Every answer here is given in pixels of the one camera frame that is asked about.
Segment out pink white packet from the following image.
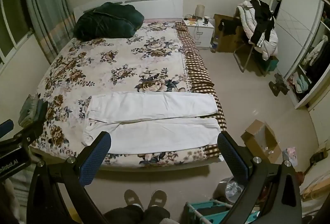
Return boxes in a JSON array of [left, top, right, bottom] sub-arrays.
[[282, 147, 297, 167]]

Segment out floral bed sheet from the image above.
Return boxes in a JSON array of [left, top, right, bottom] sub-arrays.
[[29, 20, 227, 171]]

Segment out person's leg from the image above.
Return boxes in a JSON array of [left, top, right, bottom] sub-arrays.
[[103, 205, 145, 224], [143, 205, 171, 224]]

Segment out person's left forearm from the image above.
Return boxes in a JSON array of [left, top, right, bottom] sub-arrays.
[[0, 176, 29, 224]]

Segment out grey slipper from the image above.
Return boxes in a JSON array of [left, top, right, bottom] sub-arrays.
[[124, 189, 144, 210], [148, 189, 168, 208]]

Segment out white frame window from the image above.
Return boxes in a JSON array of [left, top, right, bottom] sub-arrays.
[[0, 0, 34, 66]]

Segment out wooden nightstand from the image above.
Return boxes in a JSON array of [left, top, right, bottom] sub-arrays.
[[213, 14, 248, 53]]

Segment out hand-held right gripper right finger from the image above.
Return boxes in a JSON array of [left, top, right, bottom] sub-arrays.
[[217, 131, 302, 224]]

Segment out white nightstand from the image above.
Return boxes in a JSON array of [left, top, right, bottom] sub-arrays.
[[183, 17, 215, 49]]

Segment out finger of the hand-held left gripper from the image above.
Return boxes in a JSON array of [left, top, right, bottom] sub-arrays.
[[0, 120, 14, 135], [19, 94, 48, 128]]

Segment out dark green pillow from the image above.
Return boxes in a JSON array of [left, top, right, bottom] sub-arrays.
[[73, 2, 145, 41]]

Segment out hanging clothes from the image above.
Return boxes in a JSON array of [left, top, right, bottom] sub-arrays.
[[301, 35, 330, 85]]

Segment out white headboard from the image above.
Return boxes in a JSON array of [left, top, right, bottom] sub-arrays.
[[73, 0, 184, 24]]

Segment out pale green curtain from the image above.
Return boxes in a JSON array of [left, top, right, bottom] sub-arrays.
[[22, 0, 76, 64]]

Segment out black cloth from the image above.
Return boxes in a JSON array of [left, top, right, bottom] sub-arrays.
[[218, 18, 240, 36]]

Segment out pile of clothes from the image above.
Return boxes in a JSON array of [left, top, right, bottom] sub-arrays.
[[237, 0, 279, 60]]

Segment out person's right leg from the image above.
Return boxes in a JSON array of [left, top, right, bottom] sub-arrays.
[[143, 205, 171, 224]]

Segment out folded pastel clothes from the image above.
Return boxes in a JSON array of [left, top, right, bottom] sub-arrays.
[[288, 72, 313, 94]]

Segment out black clothes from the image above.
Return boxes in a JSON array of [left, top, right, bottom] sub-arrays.
[[249, 0, 276, 45]]

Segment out beige table lamp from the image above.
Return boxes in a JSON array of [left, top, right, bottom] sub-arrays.
[[195, 5, 206, 19]]

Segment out teal storage box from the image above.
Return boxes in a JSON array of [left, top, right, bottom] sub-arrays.
[[262, 56, 279, 73]]

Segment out wooden board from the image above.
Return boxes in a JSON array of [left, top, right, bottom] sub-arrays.
[[300, 172, 330, 199]]

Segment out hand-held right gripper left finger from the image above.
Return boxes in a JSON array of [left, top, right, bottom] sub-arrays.
[[26, 132, 112, 224]]

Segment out metal trash bin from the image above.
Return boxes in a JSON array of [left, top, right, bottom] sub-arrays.
[[213, 177, 246, 202]]

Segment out open cardboard box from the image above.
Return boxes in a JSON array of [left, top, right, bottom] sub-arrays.
[[240, 119, 283, 165]]

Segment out white wardrobe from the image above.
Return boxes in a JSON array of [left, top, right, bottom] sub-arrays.
[[268, 0, 330, 111]]

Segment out brown checked blanket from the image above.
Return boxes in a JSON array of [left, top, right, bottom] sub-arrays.
[[175, 21, 228, 160]]

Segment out metal frame chair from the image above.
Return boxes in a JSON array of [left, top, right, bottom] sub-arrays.
[[233, 39, 269, 76]]

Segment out teal plastic rack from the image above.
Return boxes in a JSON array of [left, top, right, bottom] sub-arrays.
[[185, 198, 261, 224]]

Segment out white pants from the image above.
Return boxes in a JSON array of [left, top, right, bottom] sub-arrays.
[[82, 91, 222, 155]]

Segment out dark patterned shoes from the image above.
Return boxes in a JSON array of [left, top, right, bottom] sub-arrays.
[[269, 73, 290, 97]]

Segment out person's left leg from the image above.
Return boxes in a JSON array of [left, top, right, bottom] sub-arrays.
[[103, 205, 145, 224]]

